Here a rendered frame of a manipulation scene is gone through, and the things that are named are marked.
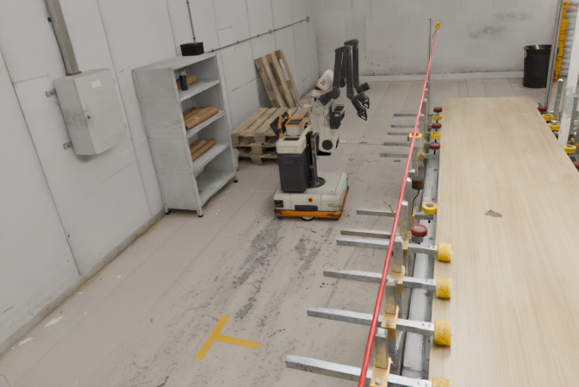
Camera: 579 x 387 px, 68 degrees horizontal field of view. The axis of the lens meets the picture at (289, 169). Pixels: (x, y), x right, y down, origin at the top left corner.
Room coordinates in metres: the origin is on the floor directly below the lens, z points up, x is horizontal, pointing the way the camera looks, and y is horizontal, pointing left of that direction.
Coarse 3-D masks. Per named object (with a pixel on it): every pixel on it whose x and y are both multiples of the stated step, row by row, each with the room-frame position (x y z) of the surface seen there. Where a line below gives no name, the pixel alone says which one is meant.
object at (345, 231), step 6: (342, 228) 2.03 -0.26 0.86; (348, 228) 2.02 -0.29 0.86; (354, 228) 2.01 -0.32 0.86; (348, 234) 2.00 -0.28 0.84; (354, 234) 1.99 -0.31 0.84; (360, 234) 1.98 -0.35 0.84; (366, 234) 1.96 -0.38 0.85; (372, 234) 1.95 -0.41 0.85; (378, 234) 1.94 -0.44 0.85; (384, 234) 1.93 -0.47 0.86; (390, 234) 1.92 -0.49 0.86; (396, 234) 1.91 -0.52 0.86; (414, 240) 1.87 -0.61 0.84; (420, 240) 1.86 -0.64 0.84
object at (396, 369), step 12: (420, 168) 3.06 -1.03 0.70; (420, 192) 2.66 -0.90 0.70; (420, 204) 2.49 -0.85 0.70; (408, 264) 1.86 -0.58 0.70; (408, 276) 1.77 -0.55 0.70; (408, 288) 1.67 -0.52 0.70; (408, 300) 1.59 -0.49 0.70; (408, 312) 1.54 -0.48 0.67; (396, 336) 1.38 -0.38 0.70; (396, 360) 1.23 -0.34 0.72; (396, 372) 1.20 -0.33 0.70
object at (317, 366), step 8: (288, 360) 1.07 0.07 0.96; (296, 360) 1.06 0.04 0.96; (304, 360) 1.06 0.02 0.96; (312, 360) 1.06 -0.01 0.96; (320, 360) 1.05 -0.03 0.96; (296, 368) 1.06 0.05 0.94; (304, 368) 1.05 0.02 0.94; (312, 368) 1.04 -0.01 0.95; (320, 368) 1.03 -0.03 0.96; (328, 368) 1.02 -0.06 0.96; (336, 368) 1.02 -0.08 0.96; (344, 368) 1.01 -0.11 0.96; (352, 368) 1.01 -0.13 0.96; (360, 368) 1.01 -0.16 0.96; (336, 376) 1.01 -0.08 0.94; (344, 376) 1.00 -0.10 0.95; (352, 376) 0.99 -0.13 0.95; (368, 376) 0.97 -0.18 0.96; (392, 376) 0.96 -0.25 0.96; (400, 376) 0.96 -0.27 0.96; (392, 384) 0.94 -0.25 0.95; (400, 384) 0.93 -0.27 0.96; (408, 384) 0.93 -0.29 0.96; (416, 384) 0.92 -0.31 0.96; (424, 384) 0.92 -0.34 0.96
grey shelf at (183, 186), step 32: (160, 64) 4.29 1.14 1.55; (192, 64) 4.90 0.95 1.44; (160, 96) 4.02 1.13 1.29; (192, 96) 4.93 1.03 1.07; (160, 128) 4.05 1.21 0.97; (192, 128) 4.19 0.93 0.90; (224, 128) 4.81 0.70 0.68; (160, 160) 4.08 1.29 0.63; (224, 160) 4.83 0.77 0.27; (192, 192) 3.97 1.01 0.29
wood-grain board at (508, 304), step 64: (448, 128) 3.36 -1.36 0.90; (512, 128) 3.19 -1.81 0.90; (448, 192) 2.24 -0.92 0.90; (512, 192) 2.16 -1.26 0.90; (576, 192) 2.08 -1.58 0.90; (512, 256) 1.57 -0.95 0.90; (576, 256) 1.53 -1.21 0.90; (448, 320) 1.23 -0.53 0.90; (512, 320) 1.20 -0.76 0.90; (576, 320) 1.17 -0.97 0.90; (512, 384) 0.94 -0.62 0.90; (576, 384) 0.91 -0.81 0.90
